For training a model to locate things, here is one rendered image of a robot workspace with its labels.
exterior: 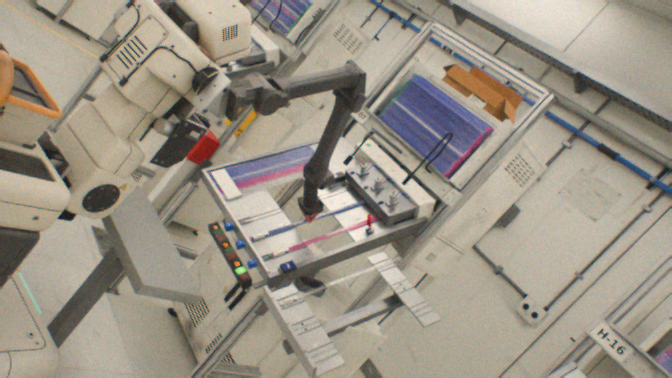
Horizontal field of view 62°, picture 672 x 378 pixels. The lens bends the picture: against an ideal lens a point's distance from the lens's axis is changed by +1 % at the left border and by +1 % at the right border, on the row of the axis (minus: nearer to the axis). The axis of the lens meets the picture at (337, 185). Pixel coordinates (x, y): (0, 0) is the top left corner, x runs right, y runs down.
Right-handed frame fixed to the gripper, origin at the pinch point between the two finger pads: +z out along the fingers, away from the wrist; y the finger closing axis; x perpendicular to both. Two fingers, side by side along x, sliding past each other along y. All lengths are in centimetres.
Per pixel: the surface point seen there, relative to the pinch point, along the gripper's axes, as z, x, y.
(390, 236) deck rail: 1.8, -25.6, -20.8
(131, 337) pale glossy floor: 55, 73, 20
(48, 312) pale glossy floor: 30, 99, 26
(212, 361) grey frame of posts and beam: 27, 52, -25
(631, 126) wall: 23, -226, 10
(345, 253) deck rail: 1.6, -4.6, -21.0
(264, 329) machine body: 42, 25, -11
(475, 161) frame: -25, -61, -22
